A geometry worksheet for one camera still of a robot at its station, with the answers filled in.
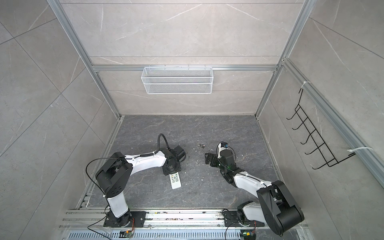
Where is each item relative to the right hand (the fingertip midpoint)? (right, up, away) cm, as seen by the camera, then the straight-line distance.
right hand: (211, 154), depth 90 cm
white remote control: (-21, -15, -5) cm, 26 cm away
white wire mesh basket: (-22, +49, +10) cm, 55 cm away
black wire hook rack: (+46, +5, -28) cm, 55 cm away
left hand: (-21, -9, +1) cm, 22 cm away
